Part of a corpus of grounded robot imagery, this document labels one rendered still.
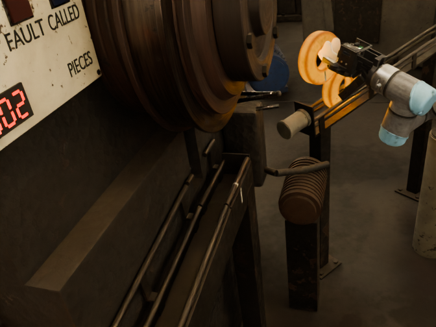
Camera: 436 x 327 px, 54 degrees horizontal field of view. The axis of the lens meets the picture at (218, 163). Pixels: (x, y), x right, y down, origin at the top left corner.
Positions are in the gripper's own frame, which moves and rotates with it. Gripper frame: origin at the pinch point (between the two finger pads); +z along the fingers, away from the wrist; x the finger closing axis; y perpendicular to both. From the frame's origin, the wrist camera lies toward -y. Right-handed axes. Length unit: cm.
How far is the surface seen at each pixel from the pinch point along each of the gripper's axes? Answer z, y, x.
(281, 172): -15.2, -22.1, 26.6
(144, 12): -19, 36, 68
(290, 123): -6.5, -15.4, 15.6
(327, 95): -4.9, -13.3, -2.0
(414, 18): 68, -67, -196
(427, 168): -33, -39, -30
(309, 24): 136, -92, -169
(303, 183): -18.3, -28.6, 19.2
